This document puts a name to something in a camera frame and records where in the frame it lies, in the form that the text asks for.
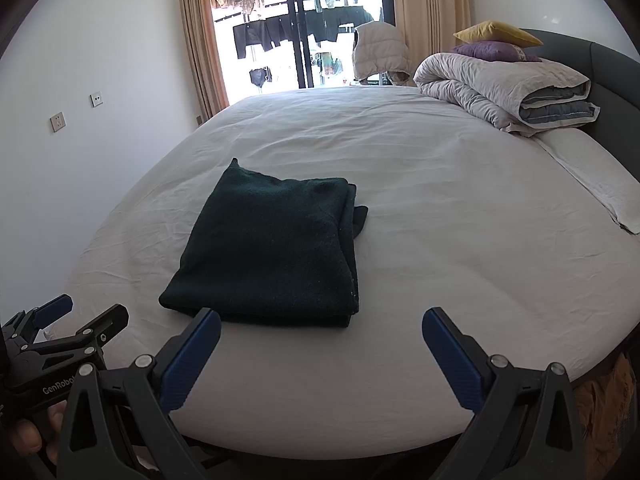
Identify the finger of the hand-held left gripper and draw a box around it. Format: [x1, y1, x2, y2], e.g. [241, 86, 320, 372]
[2, 294, 74, 348]
[30, 304, 130, 361]

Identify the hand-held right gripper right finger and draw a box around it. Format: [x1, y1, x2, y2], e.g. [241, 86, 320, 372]
[421, 306, 586, 480]

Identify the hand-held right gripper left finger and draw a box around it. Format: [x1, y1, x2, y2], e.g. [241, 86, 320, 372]
[56, 307, 223, 480]

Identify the dark green sweater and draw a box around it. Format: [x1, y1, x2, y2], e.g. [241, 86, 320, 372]
[158, 157, 369, 329]

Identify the row of hanging clothes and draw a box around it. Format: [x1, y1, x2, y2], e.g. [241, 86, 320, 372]
[210, 0, 373, 93]

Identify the person's left hand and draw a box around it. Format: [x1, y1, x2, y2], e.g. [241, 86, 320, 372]
[10, 400, 68, 466]

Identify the round white bed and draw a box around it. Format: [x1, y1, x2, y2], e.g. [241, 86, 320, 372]
[45, 85, 640, 461]

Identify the orange printed bag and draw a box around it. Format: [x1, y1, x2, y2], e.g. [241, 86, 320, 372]
[572, 352, 640, 466]

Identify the flat white pillow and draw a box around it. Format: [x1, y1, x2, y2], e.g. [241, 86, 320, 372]
[537, 127, 640, 236]

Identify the folded grey quilt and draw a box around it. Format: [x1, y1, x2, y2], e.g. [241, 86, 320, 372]
[413, 52, 601, 138]

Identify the purple pillow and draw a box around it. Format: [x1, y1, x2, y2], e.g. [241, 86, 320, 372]
[451, 41, 542, 63]

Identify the grey padded headboard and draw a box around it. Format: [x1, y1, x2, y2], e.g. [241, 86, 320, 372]
[517, 28, 640, 181]

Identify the beige puffer vest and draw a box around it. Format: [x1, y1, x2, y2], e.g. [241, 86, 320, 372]
[352, 21, 412, 86]

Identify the yellow pillow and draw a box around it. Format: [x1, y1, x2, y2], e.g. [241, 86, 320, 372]
[453, 20, 544, 47]

